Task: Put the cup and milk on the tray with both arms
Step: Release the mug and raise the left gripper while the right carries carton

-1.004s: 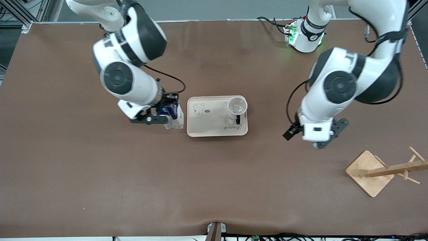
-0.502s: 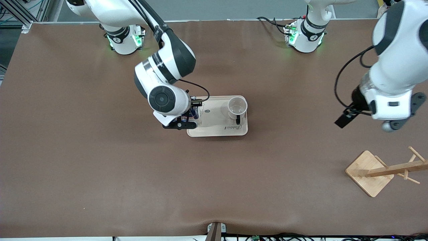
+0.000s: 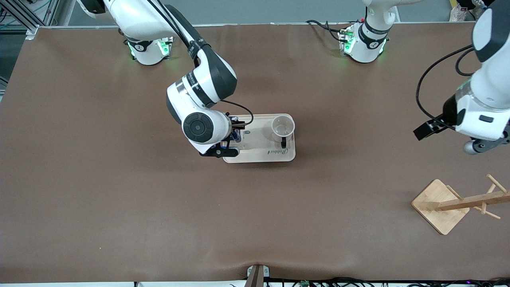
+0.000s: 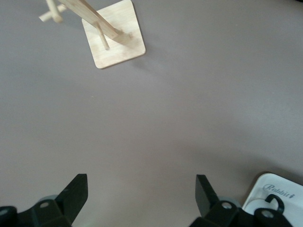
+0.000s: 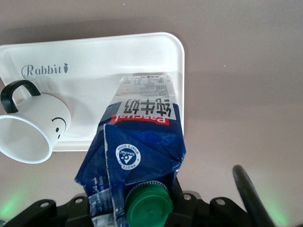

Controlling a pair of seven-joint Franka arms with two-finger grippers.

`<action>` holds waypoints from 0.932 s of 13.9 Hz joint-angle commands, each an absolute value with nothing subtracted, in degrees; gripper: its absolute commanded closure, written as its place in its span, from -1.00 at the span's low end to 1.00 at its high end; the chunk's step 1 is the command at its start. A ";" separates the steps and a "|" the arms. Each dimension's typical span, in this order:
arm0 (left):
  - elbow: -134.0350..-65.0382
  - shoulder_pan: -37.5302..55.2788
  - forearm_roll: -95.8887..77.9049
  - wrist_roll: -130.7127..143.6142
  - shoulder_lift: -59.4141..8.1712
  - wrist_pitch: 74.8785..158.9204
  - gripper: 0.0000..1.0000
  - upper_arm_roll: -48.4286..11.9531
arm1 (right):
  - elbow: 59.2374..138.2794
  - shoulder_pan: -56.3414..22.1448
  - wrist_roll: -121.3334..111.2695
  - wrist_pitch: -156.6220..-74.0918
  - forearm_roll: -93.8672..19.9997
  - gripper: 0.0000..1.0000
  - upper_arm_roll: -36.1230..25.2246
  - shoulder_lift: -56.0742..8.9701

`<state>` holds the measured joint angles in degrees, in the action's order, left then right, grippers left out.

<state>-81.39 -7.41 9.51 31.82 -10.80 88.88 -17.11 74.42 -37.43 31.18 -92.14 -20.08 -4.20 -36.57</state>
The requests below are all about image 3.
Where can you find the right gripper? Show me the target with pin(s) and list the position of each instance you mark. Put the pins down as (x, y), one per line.
(235, 131)

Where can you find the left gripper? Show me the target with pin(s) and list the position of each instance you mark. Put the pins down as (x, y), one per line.
(448, 113)

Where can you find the blue white milk carton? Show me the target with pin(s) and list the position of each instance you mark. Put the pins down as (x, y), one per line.
(236, 136)

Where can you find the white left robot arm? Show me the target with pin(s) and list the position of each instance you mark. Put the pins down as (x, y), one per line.
(490, 79)

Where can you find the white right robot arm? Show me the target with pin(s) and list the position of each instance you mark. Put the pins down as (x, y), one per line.
(207, 79)

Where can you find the white rabbit print tray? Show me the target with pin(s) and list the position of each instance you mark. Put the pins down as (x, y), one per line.
(255, 139)

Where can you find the wooden mug rack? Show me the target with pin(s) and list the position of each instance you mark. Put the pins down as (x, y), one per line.
(438, 207)

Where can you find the beige packet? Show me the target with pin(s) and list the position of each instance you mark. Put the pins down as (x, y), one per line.
(458, 14)

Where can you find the metal table edge bracket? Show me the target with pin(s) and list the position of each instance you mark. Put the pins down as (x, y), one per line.
(257, 277)

